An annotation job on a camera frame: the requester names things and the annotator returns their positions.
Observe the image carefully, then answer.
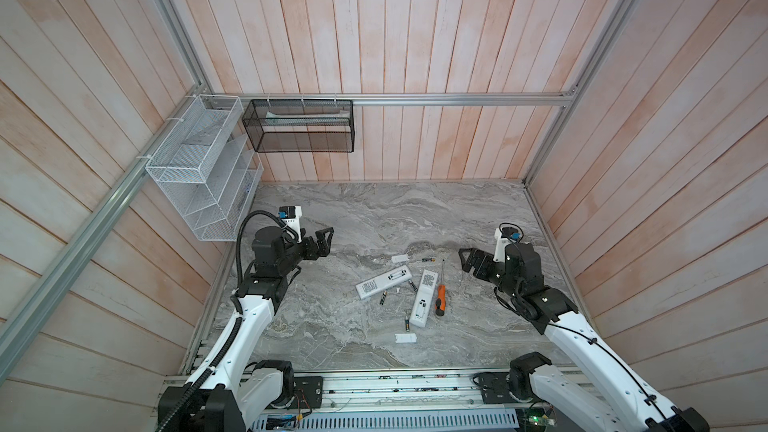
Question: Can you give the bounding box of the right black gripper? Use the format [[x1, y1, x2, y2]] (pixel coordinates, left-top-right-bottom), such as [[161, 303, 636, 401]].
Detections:
[[460, 244, 519, 299]]

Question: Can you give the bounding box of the orange handled screwdriver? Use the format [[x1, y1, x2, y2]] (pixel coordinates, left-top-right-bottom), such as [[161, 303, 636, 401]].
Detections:
[[435, 259, 447, 317]]

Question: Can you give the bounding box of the white remote control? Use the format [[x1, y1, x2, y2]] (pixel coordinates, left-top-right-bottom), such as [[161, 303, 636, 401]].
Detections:
[[409, 270, 439, 328], [355, 265, 413, 299]]

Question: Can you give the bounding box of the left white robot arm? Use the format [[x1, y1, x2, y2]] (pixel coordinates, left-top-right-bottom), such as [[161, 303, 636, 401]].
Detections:
[[156, 225, 334, 431]]

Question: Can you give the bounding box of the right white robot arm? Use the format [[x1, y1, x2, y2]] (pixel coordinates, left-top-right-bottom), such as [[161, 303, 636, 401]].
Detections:
[[459, 239, 710, 431]]

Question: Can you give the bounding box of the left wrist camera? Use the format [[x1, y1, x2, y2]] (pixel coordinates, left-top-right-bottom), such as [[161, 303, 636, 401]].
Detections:
[[279, 206, 302, 243]]

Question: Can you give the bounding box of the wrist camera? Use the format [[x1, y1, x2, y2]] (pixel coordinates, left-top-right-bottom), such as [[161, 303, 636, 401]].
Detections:
[[279, 206, 302, 243], [493, 222, 524, 263]]

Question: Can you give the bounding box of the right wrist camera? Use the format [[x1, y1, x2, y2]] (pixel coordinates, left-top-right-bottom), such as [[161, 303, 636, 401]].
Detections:
[[493, 222, 524, 263]]

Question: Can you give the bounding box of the aluminium mounting rail front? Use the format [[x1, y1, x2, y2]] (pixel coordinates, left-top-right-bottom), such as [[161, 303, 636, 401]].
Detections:
[[149, 367, 652, 418]]

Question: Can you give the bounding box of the black wire mesh basket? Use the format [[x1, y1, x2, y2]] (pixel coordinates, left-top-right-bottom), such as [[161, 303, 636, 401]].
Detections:
[[241, 98, 356, 153]]

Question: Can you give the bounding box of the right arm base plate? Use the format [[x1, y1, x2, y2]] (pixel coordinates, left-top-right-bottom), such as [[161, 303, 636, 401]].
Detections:
[[471, 371, 547, 406]]

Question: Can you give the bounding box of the white wire mesh shelf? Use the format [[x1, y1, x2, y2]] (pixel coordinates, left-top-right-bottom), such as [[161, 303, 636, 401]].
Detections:
[[146, 95, 264, 242]]

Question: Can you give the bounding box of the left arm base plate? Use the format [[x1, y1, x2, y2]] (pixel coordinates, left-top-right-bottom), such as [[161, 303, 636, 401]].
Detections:
[[265, 375, 324, 411]]

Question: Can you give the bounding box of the aluminium frame bar back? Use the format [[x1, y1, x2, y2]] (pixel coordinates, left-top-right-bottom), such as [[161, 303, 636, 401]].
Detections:
[[233, 92, 576, 107]]

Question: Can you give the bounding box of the aluminium frame bar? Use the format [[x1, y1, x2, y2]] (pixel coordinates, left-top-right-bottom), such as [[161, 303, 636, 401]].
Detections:
[[233, 92, 576, 107], [1, 84, 209, 381]]

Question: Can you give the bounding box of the black corrugated cable conduit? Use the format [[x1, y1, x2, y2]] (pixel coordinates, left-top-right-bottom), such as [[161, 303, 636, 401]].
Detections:
[[157, 209, 298, 432]]

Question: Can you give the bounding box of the aluminium frame bar left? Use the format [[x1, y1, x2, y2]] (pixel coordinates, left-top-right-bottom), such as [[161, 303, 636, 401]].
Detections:
[[1, 84, 209, 381]]

